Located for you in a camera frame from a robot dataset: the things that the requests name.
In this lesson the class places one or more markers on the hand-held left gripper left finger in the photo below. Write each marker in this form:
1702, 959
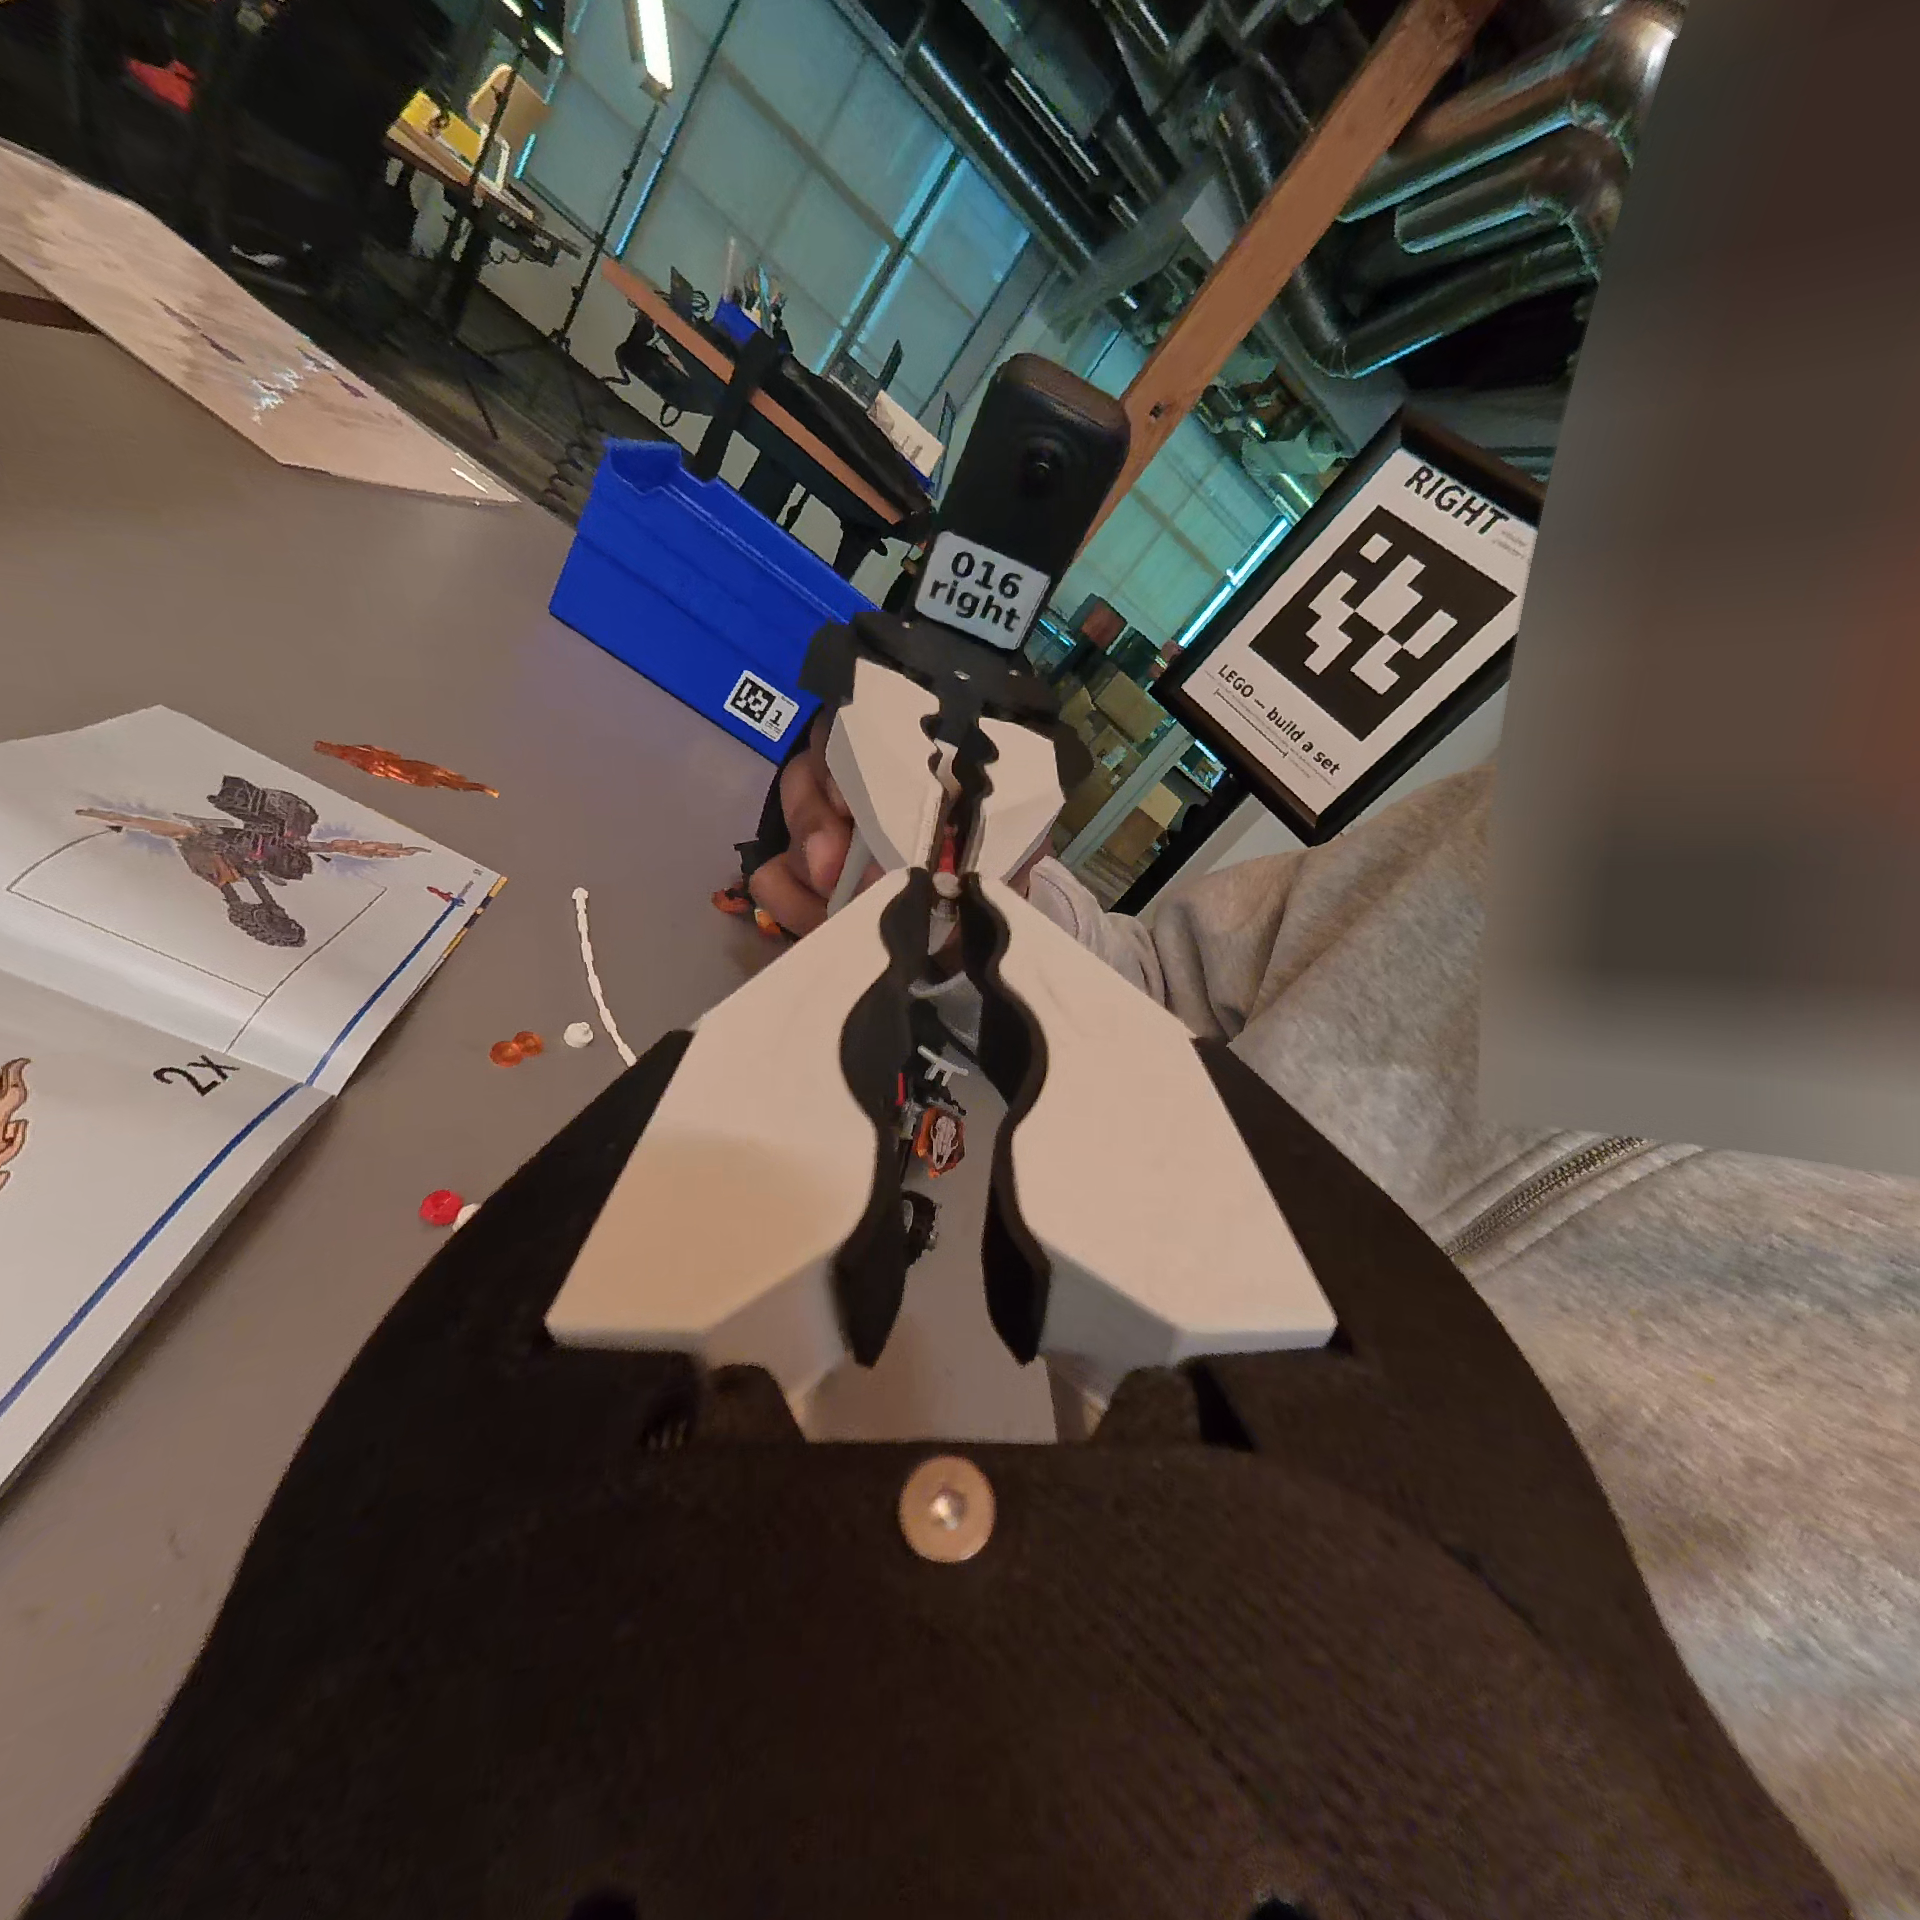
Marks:
704, 1184

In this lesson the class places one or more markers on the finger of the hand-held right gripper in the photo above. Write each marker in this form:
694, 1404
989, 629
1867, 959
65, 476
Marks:
892, 751
1023, 781

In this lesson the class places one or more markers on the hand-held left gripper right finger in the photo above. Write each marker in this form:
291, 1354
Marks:
1155, 1184

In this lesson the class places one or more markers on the black and orange lego assembly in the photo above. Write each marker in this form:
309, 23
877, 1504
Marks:
744, 905

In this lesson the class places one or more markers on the black lego motorcycle model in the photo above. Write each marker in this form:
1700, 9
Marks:
934, 1126

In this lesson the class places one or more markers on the lego instruction booklet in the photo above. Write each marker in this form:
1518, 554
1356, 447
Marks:
181, 975

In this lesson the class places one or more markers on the person's right hand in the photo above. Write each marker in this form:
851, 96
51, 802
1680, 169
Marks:
809, 855

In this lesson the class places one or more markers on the stack of cardboard boxes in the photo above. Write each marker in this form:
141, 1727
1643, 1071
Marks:
1155, 781

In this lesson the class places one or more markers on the blue plastic bin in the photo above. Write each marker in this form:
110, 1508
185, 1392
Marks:
675, 599

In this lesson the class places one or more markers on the background wooden table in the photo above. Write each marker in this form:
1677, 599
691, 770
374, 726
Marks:
751, 376

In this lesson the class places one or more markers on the black framed marker sign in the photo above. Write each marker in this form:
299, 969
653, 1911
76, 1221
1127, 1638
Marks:
1365, 616

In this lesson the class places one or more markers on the silver ventilation ducts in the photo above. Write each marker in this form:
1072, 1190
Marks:
1485, 182

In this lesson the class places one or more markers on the grey zip hoodie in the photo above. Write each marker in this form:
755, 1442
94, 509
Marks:
1651, 1424

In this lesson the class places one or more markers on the white printed board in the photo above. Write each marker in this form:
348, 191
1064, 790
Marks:
196, 316

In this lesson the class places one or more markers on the wooden post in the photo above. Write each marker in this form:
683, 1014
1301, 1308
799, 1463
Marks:
1289, 225

